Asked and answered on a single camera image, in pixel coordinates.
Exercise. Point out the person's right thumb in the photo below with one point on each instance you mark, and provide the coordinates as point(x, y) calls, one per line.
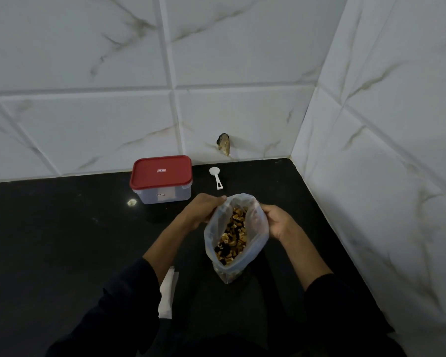
point(264, 208)

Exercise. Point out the mixed nuts and dried fruit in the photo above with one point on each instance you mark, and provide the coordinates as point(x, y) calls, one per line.
point(232, 237)

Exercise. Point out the white paper sheet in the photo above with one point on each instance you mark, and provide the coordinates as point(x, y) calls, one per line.
point(168, 293)

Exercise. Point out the white plastic measuring spoon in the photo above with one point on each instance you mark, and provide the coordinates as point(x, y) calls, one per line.
point(216, 177)

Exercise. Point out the clear plastic bag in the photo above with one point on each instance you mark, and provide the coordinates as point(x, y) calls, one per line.
point(238, 241)

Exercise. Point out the person's left hand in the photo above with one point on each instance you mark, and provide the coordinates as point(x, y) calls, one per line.
point(200, 210)

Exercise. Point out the clear container with red lid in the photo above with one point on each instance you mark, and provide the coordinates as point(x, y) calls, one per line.
point(161, 179)

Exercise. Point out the person's right forearm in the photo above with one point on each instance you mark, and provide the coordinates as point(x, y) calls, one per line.
point(319, 289)

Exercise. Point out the person's right hand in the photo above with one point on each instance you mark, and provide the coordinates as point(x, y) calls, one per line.
point(278, 221)

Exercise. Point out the person's left thumb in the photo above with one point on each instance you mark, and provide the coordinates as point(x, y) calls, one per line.
point(218, 204)

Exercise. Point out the person's left forearm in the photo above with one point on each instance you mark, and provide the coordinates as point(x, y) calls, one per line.
point(159, 278)

